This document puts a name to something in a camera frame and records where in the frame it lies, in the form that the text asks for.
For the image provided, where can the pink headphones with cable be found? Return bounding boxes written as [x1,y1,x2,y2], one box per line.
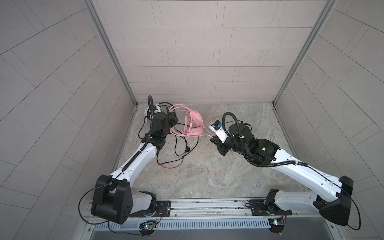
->
[170,104,212,138]

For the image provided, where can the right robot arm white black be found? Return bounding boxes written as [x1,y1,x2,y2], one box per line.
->
[210,121,354,226]

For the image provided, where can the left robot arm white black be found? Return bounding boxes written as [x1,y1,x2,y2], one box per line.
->
[91,112,178,225]

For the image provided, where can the right circuit board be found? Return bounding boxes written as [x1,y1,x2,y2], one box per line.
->
[268,218,285,234]

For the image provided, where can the left circuit board green led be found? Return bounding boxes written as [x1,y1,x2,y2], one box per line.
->
[139,221,157,231]

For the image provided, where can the white black headphones with cable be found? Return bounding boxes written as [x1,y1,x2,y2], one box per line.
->
[138,102,199,170]

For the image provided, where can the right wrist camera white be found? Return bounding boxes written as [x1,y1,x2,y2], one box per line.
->
[209,120,228,143]

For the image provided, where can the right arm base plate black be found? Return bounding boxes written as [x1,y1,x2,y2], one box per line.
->
[245,200,292,216]

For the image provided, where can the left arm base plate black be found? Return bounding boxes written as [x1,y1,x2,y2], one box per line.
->
[129,201,171,218]

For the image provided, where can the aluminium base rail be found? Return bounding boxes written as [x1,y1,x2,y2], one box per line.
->
[87,198,335,236]

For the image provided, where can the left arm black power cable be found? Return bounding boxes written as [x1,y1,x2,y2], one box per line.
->
[77,179,142,236]

